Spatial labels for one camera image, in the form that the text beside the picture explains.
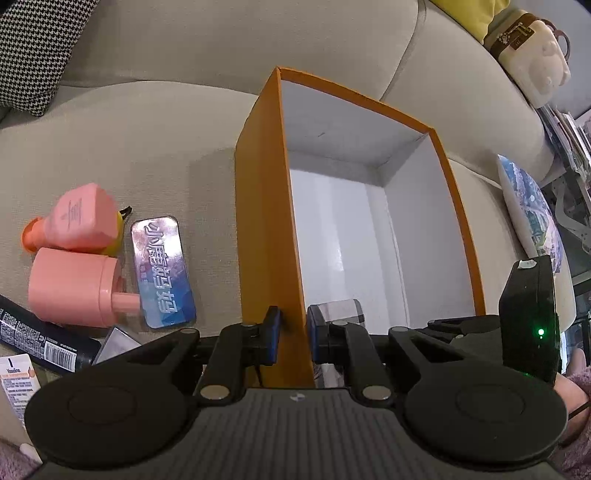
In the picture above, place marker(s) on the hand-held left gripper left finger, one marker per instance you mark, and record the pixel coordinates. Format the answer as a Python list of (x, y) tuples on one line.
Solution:
[(273, 333)]

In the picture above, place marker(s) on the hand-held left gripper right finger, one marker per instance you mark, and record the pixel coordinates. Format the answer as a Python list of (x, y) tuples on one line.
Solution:
[(316, 333)]

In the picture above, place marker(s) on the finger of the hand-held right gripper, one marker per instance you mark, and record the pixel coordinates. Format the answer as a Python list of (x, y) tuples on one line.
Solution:
[(461, 325)]

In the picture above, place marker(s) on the orange cardboard box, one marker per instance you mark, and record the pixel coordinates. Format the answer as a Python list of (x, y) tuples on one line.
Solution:
[(263, 230)]

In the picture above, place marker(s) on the pink pump bottle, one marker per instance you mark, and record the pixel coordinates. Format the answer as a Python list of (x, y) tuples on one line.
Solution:
[(69, 286)]

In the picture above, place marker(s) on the pink bottle with orange cap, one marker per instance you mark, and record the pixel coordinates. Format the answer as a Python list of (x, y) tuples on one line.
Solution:
[(78, 217)]

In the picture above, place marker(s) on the person's right forearm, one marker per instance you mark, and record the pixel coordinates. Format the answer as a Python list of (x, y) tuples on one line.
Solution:
[(582, 369)]

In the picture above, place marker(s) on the person's right hand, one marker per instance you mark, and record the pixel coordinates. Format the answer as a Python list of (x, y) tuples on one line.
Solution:
[(570, 401)]

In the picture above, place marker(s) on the blue printed cushion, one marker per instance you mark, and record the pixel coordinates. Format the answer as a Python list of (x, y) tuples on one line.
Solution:
[(531, 207)]

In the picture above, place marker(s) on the blue printed tin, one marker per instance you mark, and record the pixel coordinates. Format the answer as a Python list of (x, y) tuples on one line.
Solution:
[(161, 272)]

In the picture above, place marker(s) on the small grey box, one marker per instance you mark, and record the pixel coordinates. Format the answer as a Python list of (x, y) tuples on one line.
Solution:
[(117, 344)]

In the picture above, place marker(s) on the stack of books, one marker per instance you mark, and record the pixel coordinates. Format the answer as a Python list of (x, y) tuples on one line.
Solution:
[(572, 138)]

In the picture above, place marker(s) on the yellow plastic item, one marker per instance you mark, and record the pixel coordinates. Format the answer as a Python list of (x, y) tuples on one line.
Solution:
[(116, 230)]

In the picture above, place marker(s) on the beige sofa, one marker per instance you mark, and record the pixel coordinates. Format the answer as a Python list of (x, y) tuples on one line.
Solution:
[(161, 138)]

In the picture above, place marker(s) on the black spray can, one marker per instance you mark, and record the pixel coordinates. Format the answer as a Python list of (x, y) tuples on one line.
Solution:
[(27, 327)]

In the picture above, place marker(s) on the cream plush toy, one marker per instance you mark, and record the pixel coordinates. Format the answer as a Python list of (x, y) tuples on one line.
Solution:
[(535, 64)]

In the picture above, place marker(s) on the white tube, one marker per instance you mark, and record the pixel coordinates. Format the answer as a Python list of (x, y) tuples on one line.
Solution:
[(16, 387)]

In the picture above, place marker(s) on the person's fuzzy pink clothing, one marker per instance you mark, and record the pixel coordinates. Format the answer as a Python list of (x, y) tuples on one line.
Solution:
[(11, 459)]

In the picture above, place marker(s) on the yellow pillow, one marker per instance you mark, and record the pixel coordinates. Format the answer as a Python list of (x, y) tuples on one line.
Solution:
[(471, 16)]

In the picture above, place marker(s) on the houndstooth pillow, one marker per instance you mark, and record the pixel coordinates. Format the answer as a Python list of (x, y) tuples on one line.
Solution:
[(32, 50)]

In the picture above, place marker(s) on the white metal frame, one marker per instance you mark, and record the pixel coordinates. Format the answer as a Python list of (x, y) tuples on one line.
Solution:
[(565, 210)]

